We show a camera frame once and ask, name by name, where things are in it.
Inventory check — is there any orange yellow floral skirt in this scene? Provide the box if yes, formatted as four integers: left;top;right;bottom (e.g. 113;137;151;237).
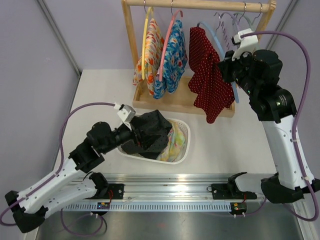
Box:
145;18;165;96

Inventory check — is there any yellow hanger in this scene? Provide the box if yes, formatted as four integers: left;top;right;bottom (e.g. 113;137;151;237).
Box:
141;0;154;80

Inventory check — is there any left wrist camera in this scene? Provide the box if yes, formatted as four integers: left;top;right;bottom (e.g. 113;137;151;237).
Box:
113;103;136;123

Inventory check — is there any mint green hanger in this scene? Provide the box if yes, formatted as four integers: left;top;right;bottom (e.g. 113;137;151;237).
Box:
237;2;263;28

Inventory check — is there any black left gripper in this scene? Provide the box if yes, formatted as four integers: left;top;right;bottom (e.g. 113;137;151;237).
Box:
101;116;162;154

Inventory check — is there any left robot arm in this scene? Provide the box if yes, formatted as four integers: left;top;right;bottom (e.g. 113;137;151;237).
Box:
5;122;152;233

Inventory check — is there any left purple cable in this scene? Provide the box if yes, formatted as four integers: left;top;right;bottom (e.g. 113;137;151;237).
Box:
0;101;121;235

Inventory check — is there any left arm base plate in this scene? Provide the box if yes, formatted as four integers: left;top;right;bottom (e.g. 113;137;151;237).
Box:
87;182;125;201

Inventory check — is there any lilac hanger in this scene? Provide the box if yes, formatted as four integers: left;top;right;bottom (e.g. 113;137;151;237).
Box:
213;10;241;52

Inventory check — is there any dark grey dotted skirt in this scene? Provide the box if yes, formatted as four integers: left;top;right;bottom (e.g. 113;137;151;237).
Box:
121;110;172;160

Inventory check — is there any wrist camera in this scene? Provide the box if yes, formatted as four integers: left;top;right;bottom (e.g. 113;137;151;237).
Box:
231;28;259;61
113;103;136;123

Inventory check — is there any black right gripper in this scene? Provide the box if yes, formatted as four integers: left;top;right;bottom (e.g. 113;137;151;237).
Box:
218;47;259;98

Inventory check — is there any blue floral skirt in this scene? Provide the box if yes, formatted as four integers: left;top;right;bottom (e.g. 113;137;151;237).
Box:
153;19;188;100

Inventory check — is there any red polka dot skirt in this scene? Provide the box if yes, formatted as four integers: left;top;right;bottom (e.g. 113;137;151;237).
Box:
188;26;235;124

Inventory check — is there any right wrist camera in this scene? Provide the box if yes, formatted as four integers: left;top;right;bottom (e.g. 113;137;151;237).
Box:
231;28;259;61

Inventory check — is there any wooden clothes rack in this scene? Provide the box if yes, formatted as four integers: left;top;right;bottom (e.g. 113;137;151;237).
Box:
121;0;277;115

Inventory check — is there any white perforated plastic basket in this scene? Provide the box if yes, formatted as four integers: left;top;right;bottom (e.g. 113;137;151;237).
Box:
117;117;191;165

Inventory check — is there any light blue hanger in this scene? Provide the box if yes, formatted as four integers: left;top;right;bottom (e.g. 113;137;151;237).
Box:
197;21;240;104

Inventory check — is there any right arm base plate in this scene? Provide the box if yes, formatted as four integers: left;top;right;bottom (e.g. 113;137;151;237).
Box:
206;183;258;200

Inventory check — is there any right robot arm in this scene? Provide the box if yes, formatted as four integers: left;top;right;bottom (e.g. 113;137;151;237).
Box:
218;49;320;204

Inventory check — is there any pink hanger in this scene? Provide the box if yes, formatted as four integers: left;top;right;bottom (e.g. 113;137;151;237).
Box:
157;0;183;83

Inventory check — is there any pastel floral skirt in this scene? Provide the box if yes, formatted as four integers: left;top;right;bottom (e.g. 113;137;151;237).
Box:
156;120;188;163

